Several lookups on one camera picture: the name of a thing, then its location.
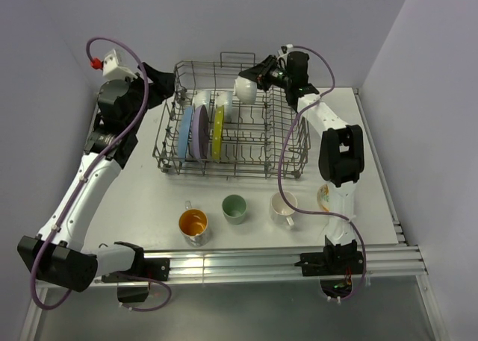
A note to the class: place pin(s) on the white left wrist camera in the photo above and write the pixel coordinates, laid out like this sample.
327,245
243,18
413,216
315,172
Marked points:
112,66

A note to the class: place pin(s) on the lilac plastic plate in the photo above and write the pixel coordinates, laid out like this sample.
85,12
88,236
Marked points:
200,133

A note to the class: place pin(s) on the blue plastic plate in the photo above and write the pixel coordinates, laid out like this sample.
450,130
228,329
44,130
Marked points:
184,133

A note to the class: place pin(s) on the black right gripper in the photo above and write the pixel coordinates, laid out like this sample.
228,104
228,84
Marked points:
260,72

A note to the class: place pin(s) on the grey wire dish rack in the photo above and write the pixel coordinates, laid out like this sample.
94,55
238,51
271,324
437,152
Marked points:
253,143

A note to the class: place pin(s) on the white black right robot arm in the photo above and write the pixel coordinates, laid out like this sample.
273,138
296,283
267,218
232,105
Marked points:
340,161

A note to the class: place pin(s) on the cream white mug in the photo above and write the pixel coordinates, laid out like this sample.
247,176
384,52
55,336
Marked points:
280,211

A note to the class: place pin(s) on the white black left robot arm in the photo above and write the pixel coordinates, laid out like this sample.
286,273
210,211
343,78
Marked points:
56,254

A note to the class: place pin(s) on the floral painted bowl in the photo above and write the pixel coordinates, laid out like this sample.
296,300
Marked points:
323,198

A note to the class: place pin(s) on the white bowl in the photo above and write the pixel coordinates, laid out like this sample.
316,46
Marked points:
224,100
245,90
202,98

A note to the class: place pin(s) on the green cup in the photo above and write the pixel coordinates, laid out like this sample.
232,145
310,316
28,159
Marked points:
234,209

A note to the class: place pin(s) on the floral mug orange inside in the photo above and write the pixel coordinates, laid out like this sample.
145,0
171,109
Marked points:
193,225

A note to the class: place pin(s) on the aluminium frame rail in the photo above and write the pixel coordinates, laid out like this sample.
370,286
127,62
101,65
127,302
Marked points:
257,294

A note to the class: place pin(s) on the green polka-dot plate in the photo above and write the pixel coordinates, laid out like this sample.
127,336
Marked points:
217,133

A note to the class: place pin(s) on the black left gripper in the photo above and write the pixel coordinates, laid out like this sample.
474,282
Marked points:
163,85

